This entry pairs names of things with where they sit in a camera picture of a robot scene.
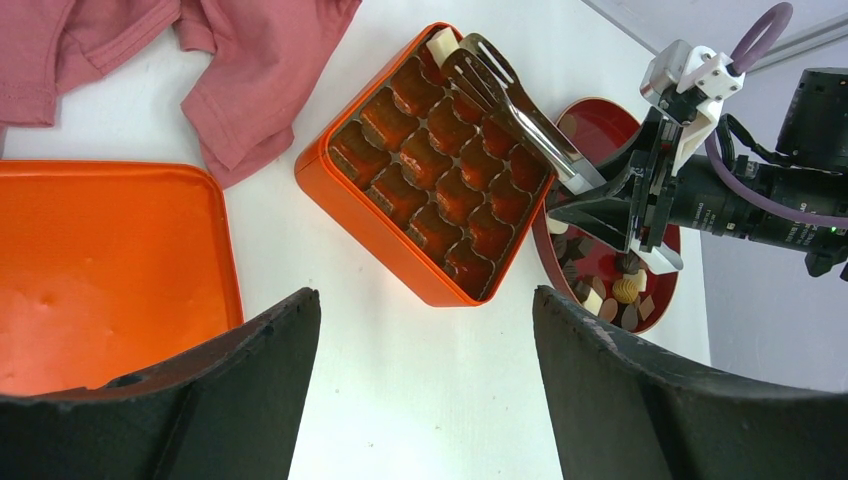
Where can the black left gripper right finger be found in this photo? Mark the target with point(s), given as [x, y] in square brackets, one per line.
[622, 407]

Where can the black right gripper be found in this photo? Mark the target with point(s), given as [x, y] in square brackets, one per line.
[774, 205]

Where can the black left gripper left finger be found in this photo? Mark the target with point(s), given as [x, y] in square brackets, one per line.
[229, 408]

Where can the silver white-handled tongs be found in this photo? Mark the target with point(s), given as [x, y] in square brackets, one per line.
[482, 74]

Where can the white chocolate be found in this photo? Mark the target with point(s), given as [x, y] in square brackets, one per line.
[441, 45]

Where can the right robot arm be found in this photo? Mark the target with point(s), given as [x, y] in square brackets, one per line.
[813, 135]

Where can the caramel ribbed chocolate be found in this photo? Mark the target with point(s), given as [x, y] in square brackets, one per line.
[625, 291]

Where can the orange chocolate box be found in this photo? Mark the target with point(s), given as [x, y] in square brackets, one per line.
[431, 186]

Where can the red round plate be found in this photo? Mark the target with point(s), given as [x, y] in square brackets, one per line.
[599, 126]

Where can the orange box lid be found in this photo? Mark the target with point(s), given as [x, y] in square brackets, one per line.
[108, 268]

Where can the pink cloth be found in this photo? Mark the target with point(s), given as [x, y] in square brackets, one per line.
[228, 78]

